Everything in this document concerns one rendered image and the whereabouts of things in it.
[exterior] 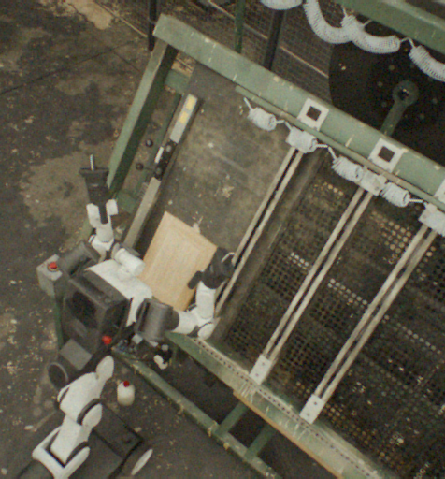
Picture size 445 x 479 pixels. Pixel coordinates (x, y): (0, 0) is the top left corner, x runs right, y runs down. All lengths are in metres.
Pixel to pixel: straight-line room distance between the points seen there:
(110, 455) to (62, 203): 1.99
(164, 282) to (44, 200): 1.90
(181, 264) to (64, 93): 3.03
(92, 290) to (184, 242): 0.63
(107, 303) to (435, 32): 1.65
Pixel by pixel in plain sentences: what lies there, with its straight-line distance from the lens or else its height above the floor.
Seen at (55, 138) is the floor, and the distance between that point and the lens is 5.07.
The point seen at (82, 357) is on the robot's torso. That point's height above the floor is 1.08.
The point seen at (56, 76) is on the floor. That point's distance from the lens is 5.74.
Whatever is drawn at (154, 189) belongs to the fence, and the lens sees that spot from 2.80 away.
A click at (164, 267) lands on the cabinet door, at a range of 2.86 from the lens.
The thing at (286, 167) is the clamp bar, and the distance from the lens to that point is 2.47.
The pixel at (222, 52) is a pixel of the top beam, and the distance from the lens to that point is 2.56.
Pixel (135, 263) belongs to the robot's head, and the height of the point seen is 1.45.
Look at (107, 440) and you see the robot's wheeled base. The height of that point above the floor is 0.19.
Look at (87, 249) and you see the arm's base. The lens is 2.49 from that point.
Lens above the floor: 3.31
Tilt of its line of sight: 49 degrees down
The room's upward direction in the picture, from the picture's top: 12 degrees clockwise
